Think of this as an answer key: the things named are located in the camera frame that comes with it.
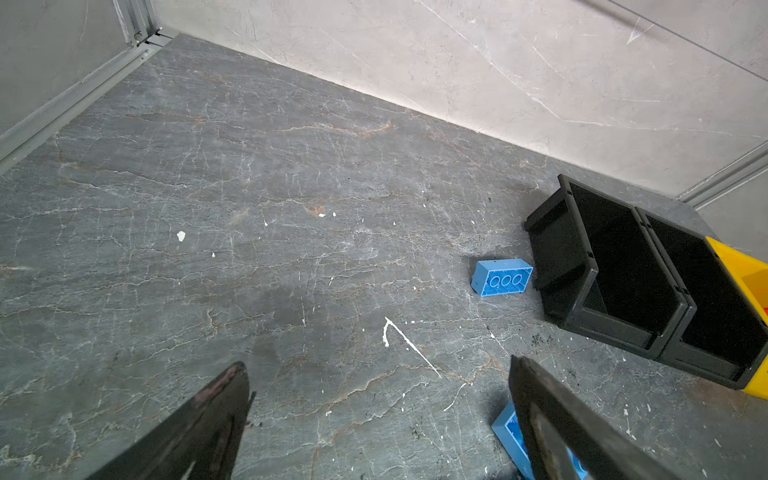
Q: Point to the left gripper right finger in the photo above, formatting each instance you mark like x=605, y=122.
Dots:
x=555, y=423

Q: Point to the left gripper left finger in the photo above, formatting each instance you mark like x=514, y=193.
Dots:
x=200, y=440

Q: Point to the black bin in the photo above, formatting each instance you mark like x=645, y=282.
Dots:
x=599, y=272
x=721, y=336

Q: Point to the yellow plastic bin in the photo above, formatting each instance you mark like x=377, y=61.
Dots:
x=750, y=275

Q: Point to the blue lego centre left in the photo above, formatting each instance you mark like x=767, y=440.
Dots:
x=507, y=429

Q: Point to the blue lego near bins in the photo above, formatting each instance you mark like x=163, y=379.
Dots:
x=501, y=277

